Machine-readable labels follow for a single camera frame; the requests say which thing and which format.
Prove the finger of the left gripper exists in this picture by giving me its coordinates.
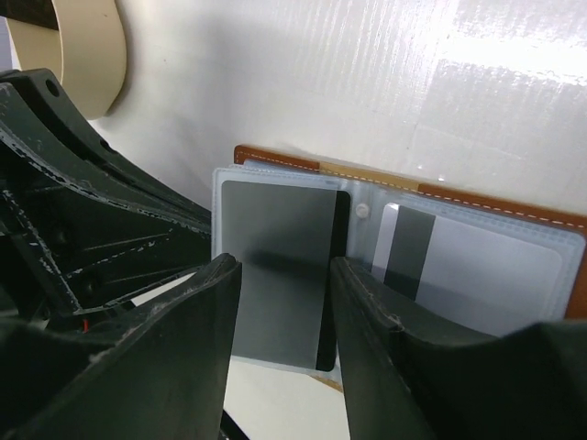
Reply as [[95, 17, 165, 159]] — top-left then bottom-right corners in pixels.
[[1, 69, 211, 220]]

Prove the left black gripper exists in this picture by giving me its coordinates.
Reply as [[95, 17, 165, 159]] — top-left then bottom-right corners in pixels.
[[1, 182, 211, 345]]

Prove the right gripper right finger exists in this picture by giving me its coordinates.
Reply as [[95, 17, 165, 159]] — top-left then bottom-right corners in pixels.
[[330, 258, 586, 439]]

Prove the beige card tray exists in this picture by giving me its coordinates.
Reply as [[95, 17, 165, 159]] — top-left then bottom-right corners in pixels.
[[1, 1, 127, 120]]

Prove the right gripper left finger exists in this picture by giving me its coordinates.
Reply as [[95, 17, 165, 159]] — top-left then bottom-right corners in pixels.
[[13, 254, 241, 439]]

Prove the brown leather card holder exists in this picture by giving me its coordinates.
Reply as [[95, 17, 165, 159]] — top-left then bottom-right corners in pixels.
[[212, 145, 586, 389]]

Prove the grey credit card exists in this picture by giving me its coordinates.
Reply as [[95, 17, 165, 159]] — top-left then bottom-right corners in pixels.
[[217, 181, 351, 371], [371, 203, 569, 322]]

